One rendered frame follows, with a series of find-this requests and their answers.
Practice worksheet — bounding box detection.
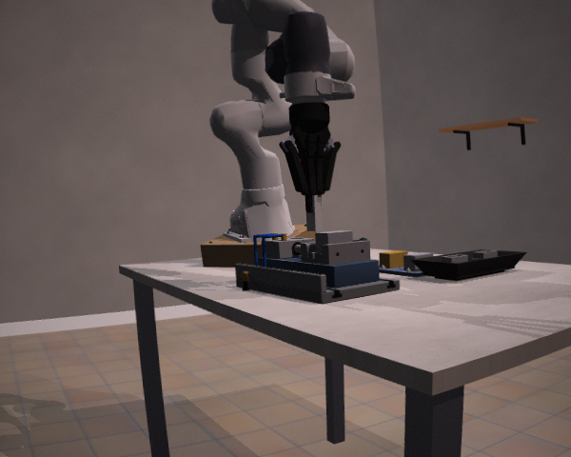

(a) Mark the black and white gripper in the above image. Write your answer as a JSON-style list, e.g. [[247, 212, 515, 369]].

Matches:
[[279, 103, 341, 231]]

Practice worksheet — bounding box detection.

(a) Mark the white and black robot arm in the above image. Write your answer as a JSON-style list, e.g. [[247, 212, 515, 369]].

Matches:
[[209, 0, 356, 243]]

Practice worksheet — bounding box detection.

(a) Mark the grey flat bar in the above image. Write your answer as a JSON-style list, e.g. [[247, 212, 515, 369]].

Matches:
[[310, 252, 321, 264]]

